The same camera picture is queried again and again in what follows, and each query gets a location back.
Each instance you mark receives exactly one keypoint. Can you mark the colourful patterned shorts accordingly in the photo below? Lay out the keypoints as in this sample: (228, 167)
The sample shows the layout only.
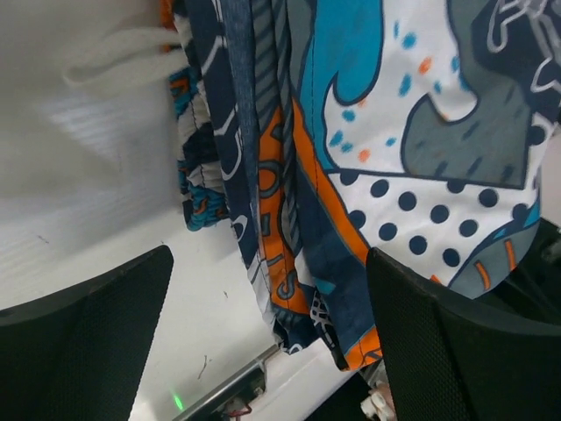
(323, 129)

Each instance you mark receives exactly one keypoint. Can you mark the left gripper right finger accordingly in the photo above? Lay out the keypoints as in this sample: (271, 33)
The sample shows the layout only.
(452, 358)

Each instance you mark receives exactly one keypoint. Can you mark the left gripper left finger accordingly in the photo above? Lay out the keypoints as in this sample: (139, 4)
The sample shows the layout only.
(80, 353)

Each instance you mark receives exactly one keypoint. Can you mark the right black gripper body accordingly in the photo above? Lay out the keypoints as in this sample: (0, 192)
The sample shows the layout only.
(533, 290)

